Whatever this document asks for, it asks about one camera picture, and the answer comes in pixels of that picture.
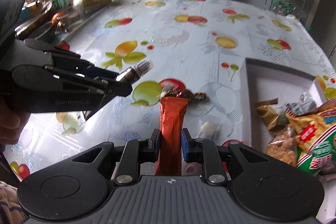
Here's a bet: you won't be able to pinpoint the green snack packs on shelf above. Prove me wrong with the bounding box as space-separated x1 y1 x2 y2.
272 0 294 15

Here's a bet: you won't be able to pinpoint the white cardboard box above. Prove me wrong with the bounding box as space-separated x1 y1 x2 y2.
240 58 327 152

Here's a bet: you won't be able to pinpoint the red foil snack stick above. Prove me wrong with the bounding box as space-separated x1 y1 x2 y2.
155 97 188 176

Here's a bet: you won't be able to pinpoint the white sachet packet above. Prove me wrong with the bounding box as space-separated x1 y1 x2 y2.
285 92 317 116

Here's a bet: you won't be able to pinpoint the dark chocolate stick packet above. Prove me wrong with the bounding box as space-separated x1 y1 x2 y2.
116 60 154 85

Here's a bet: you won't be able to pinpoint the green prawn cracker bag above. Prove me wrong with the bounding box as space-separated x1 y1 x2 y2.
286 98 335 175

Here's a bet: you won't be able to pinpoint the metal shelf trolley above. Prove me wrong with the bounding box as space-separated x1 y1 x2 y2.
264 0 306 20

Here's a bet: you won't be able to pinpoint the brown foil candy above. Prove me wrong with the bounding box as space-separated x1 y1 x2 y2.
161 89 209 102

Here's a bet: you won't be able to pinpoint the small white candy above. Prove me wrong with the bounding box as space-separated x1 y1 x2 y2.
197 122 220 139

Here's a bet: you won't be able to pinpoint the person's left hand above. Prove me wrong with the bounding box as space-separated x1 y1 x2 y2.
0 102 31 144

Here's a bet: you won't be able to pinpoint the fruit-patterned tablecloth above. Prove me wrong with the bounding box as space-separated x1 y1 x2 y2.
2 0 336 219

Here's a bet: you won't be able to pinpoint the gold foil snack packet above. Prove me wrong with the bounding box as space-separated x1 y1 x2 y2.
254 98 288 136

